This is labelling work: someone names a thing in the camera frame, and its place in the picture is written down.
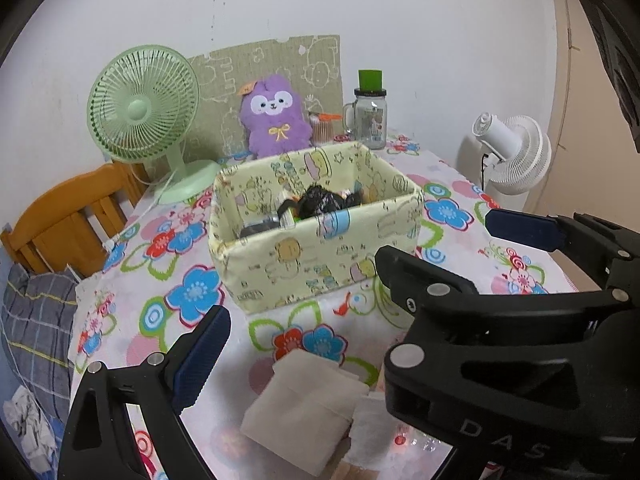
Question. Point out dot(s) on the beige door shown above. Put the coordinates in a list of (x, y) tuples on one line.
[(580, 100)]

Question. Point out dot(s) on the white tissue pack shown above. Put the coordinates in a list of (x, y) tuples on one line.
[(300, 410)]

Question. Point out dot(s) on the purple plush toy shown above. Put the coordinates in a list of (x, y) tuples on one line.
[(275, 135)]

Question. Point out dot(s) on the green desk fan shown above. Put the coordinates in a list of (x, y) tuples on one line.
[(135, 110)]

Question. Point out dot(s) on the black plastic bag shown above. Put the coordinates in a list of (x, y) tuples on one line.
[(320, 200)]

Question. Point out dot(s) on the wooden bed headboard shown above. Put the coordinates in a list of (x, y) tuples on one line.
[(60, 210)]

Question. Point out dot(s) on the yellow printed fabric box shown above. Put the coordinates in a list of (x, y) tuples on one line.
[(300, 260)]

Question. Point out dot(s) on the white standing fan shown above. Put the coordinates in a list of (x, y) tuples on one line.
[(520, 155)]

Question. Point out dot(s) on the glass jar green lid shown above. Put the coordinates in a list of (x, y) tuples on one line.
[(370, 120)]

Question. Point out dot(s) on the grey plaid blanket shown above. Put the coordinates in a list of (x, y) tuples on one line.
[(35, 320)]

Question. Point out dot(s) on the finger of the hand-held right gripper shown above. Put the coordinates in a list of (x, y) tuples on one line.
[(425, 285), (525, 232)]

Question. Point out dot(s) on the green tissue packet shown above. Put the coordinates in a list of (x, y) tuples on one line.
[(292, 217)]

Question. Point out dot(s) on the dark ribbed panel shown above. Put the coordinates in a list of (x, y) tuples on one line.
[(615, 50)]

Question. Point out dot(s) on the green printed board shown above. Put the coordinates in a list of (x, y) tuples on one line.
[(225, 75)]

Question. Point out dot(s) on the clear plastic pack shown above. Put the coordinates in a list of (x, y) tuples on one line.
[(372, 425)]

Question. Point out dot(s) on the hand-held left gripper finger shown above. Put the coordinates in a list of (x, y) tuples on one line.
[(200, 360)]

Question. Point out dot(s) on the crumpled white cloth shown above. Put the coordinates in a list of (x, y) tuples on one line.
[(25, 420)]

